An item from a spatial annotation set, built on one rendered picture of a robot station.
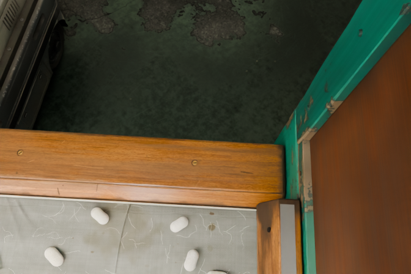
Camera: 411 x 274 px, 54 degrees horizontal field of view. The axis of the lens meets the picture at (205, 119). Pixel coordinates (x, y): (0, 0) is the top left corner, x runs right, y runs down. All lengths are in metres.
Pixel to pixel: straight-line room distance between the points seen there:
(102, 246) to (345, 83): 0.49
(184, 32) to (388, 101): 1.42
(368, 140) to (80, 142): 0.51
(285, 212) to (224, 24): 1.27
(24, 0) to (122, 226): 0.94
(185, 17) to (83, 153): 1.15
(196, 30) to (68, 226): 1.20
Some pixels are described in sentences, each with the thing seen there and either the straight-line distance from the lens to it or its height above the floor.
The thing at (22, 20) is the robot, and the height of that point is 0.37.
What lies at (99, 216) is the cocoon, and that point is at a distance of 0.73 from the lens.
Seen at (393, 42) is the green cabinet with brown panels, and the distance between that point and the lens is 0.42.
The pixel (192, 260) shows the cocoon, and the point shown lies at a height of 0.76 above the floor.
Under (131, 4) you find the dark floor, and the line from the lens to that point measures 1.87.
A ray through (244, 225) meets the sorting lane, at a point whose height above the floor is 0.74.
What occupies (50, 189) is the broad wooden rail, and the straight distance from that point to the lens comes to 0.77.
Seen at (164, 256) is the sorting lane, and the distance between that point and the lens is 0.73.
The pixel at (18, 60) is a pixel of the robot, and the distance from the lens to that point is 1.41.
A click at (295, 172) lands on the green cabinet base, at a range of 0.68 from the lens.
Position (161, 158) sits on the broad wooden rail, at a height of 0.76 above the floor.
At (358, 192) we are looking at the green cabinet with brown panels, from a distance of 0.47.
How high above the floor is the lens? 1.47
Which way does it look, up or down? 68 degrees down
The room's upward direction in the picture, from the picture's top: 6 degrees clockwise
